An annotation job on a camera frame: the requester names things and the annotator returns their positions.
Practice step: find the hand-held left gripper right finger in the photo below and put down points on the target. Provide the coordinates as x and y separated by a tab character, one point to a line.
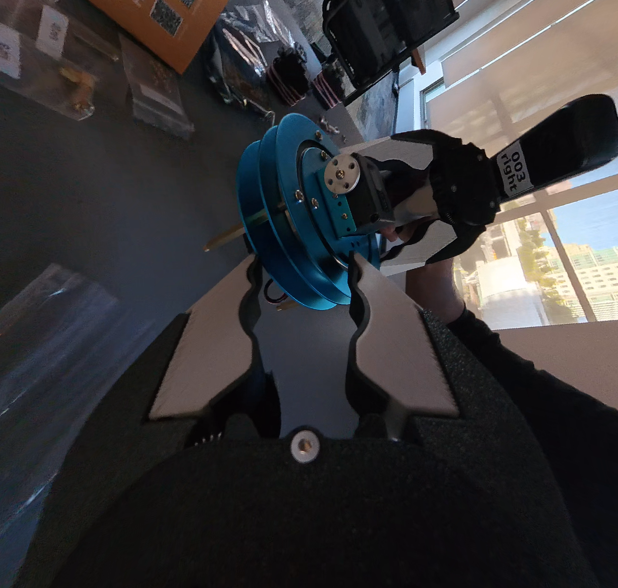
400	356

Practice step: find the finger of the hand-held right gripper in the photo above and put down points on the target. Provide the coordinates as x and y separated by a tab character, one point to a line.
405	155
425	245

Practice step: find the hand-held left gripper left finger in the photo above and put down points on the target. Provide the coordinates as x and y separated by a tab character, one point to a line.
203	356

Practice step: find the blue round robot base assembly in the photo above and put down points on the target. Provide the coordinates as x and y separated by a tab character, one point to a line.
280	172

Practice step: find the person's right forearm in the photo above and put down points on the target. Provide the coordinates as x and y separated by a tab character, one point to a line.
531	404

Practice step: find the grey desk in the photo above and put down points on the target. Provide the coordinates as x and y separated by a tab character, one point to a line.
72	187

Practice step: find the person's right hand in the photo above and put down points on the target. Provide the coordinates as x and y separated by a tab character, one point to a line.
434	288

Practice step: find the black servo motor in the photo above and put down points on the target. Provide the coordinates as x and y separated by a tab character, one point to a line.
289	71
333	85

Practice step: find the large window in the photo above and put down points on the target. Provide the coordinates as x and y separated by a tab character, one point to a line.
579	259

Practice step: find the black mesh office chair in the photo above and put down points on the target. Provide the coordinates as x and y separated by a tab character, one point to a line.
376	13

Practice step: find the clear plastic bag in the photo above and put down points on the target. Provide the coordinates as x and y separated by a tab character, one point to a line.
58	317

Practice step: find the silver antistatic bag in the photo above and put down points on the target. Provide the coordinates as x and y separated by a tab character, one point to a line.
241	32

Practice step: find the pile of small screw bags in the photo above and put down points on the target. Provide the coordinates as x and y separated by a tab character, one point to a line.
154	100

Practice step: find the orange and white cardboard box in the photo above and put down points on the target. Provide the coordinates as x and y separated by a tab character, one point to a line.
120	18

